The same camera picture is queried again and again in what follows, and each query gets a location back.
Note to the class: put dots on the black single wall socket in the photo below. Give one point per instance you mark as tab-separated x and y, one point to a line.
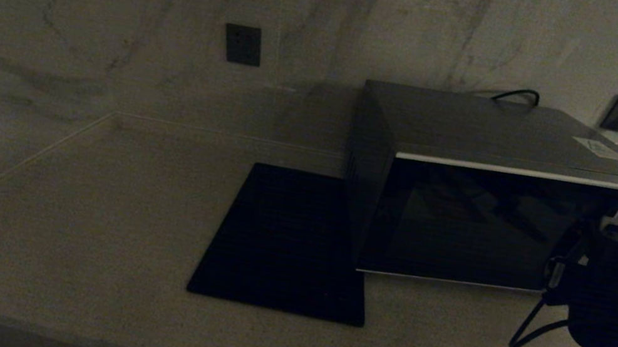
242	45

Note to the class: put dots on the black induction cooktop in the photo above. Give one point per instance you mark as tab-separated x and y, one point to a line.
284	239

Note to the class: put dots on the silver microwave oven body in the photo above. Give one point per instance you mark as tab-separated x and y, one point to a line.
483	125

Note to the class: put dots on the dark glass microwave door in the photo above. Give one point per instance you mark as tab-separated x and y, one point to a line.
465	226

